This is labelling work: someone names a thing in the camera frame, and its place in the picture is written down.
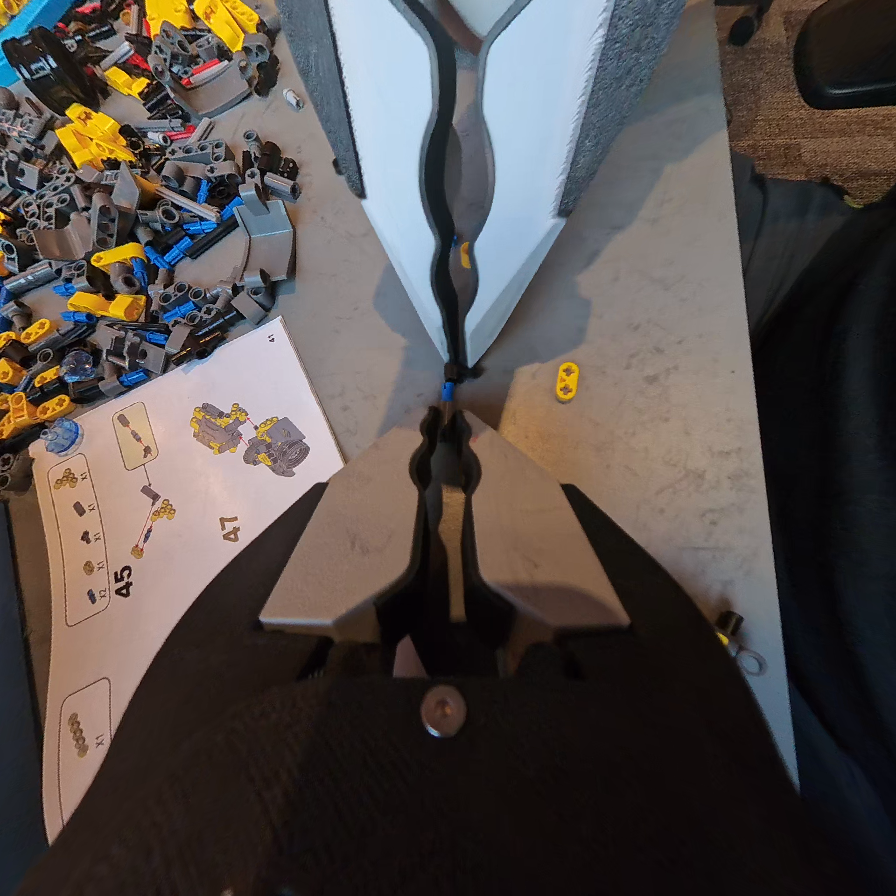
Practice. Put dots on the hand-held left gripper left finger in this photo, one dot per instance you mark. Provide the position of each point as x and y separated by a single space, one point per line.
350 553

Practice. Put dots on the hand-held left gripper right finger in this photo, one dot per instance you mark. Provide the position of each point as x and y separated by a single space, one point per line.
539 553

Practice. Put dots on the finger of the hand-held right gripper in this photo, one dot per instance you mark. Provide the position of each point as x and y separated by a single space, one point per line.
539 126
386 126

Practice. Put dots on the dark grey tube brick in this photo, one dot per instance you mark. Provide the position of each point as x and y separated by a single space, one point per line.
446 410

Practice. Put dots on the yellow two-hole brick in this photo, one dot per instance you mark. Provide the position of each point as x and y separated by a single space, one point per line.
568 382

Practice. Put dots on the black pin connector brick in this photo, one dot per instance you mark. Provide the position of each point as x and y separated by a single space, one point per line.
462 371

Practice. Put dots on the grey desk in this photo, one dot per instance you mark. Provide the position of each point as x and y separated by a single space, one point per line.
630 315

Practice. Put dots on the white small pin brick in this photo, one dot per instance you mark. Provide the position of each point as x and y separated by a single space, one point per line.
294 98

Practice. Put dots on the white building instruction booklet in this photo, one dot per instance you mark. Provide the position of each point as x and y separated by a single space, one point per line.
197 490

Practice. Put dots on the pile of toy brick parts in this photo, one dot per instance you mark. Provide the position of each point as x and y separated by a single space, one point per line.
140 210

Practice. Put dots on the black toy tyre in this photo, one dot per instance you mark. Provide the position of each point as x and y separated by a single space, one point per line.
53 70

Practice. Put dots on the transparent blue round plate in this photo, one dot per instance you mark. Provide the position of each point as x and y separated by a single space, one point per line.
63 434

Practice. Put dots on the black office chair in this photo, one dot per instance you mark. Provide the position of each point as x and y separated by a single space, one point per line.
847 63

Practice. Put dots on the light blue plastic part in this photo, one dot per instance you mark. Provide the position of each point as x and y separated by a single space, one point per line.
9 11

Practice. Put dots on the transparent blue dome brick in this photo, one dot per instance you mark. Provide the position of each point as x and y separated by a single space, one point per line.
76 365

